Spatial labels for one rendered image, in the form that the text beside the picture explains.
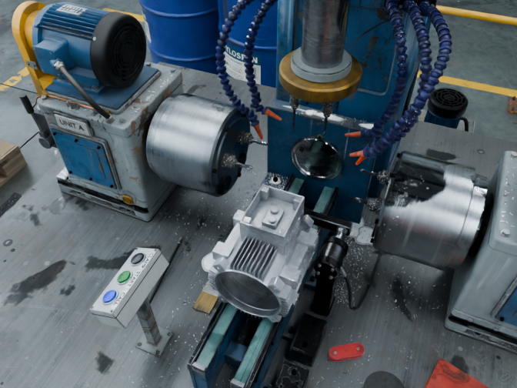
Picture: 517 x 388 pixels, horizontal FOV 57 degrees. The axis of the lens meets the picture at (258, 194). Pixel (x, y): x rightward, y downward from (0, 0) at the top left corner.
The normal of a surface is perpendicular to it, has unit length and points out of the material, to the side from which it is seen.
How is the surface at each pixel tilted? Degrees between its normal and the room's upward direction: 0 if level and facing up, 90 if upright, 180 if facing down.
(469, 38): 0
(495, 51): 0
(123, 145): 89
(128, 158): 89
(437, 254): 88
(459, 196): 21
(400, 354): 0
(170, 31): 90
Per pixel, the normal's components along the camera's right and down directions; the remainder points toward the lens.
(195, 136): -0.26, -0.11
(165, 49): -0.42, 0.66
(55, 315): -0.01, -0.68
